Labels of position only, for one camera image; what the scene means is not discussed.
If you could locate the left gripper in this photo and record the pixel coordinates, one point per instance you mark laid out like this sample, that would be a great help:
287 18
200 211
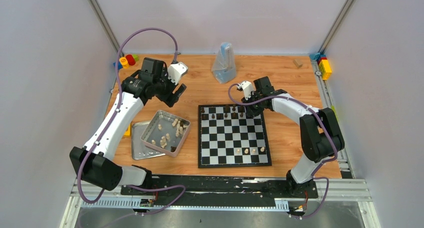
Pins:
168 96

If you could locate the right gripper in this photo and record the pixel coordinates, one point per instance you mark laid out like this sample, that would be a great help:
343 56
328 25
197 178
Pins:
252 112

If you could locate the black white chessboard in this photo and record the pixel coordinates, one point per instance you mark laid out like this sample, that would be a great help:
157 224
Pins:
226 137

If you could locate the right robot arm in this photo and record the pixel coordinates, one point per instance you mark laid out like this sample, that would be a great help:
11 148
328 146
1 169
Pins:
320 134

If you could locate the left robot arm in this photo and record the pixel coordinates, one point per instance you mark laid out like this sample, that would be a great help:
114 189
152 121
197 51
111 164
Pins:
93 162

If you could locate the red round toy block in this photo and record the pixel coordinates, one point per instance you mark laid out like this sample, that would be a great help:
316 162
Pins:
130 59

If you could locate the pink metal tin box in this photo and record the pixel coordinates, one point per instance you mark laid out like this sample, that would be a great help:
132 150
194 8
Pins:
166 133

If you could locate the yellow round toy block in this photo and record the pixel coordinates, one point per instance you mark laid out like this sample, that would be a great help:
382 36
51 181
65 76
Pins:
124 62

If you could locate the plastic bag with blue item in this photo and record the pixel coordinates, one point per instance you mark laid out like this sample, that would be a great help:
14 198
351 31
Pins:
224 66

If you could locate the small wooden block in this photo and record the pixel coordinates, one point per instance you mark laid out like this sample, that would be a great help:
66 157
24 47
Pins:
298 63

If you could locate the metal tin lid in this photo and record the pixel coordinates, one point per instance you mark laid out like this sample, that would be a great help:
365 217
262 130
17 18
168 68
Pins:
139 151

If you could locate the yellow lego brick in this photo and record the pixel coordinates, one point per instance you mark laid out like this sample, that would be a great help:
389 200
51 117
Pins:
325 69

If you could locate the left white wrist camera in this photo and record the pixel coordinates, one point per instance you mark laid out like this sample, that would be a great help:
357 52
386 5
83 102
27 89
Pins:
176 71

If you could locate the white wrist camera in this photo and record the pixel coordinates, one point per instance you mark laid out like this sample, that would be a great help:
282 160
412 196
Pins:
247 88
176 71

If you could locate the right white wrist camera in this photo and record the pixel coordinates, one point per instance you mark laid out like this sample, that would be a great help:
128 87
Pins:
247 88

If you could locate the yellow triangular toy frame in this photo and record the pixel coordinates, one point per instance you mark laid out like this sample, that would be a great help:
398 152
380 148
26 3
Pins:
128 131

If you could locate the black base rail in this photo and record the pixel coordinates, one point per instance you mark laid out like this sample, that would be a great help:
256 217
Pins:
218 191

